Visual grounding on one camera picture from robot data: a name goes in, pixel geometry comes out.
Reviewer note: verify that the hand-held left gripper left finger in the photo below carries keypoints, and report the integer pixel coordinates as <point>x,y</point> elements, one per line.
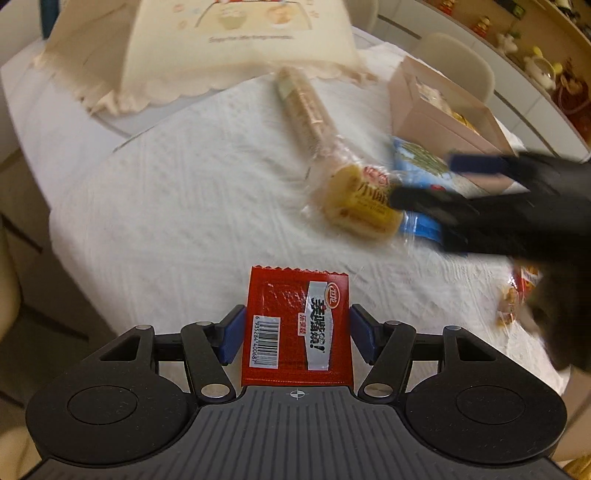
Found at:
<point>232,334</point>

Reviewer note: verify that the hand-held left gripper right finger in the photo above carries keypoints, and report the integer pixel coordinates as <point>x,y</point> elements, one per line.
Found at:
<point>361,334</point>

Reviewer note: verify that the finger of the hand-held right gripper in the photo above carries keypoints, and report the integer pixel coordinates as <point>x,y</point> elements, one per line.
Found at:
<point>429,205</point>
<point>475,162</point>

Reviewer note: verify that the blue snack packet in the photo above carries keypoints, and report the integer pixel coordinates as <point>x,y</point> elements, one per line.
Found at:
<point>418,161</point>

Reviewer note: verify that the pink cardboard box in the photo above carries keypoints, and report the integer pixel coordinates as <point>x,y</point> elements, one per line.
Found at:
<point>429,124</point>

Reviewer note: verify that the white sideboard cabinet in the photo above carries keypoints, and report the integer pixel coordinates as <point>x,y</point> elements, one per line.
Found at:
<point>521,115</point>

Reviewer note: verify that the yellow cake in clear wrapper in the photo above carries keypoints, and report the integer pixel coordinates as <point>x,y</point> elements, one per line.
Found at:
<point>355,203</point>

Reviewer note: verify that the clear red nut snack packet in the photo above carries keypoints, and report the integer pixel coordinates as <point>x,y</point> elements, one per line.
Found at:
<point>517,295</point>

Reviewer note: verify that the brown plush toy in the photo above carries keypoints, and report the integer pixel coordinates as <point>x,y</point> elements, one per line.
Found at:
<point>571,90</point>

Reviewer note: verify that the white vase figurine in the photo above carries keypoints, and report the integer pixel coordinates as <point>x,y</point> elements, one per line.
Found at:
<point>508,41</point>

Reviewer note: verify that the white textured tablecloth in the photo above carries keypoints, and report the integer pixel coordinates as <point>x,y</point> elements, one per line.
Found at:
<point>184,207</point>

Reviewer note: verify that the red doll figurine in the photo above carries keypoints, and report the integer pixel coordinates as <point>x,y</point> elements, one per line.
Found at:
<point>483,25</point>
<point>445,5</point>

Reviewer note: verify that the long clear biscuit packet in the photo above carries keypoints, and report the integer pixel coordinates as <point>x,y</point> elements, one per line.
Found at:
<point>302,104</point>

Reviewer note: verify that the cartoon print food cover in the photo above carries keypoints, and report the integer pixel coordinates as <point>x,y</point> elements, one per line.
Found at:
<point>240,46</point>

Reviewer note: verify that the wooden wall shelf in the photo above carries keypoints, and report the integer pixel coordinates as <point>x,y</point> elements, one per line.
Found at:
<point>526,14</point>

